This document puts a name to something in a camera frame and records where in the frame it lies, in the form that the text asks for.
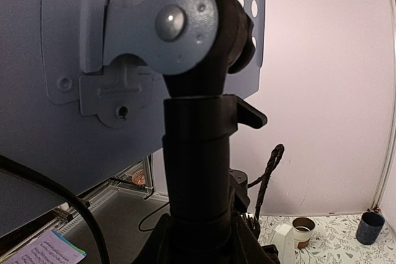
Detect light blue music stand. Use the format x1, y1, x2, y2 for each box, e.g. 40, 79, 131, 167
1, 0, 270, 263

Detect blue sheet music page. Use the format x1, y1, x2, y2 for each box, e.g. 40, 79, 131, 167
2, 231, 87, 264

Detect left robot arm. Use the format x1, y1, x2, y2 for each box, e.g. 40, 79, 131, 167
230, 144, 285, 239

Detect white metronome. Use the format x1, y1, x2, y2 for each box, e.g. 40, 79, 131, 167
270, 223, 296, 264

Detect paper coffee cup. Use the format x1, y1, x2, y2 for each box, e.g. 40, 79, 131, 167
292, 217, 316, 249

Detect dark blue cup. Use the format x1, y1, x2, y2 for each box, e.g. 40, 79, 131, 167
356, 211, 385, 245

